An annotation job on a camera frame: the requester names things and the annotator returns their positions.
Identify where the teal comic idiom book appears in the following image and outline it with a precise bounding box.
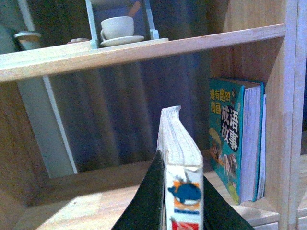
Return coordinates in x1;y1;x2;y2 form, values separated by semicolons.
209;78;264;205

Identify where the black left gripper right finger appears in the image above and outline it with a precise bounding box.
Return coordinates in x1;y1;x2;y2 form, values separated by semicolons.
203;177;254;230

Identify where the white ceramic saucer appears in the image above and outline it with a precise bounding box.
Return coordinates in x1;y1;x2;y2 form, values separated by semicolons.
100;35;145;47

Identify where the white ceramic cup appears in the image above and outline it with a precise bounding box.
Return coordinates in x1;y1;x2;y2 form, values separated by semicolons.
100;16;134;41

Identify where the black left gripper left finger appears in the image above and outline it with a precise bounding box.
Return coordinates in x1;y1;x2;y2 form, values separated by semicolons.
112;150;165;230

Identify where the white whale spine book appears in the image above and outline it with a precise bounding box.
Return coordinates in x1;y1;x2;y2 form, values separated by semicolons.
157;106;204;230

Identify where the grey metal table leg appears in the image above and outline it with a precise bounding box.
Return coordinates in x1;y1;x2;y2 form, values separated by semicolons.
17;76;78;178

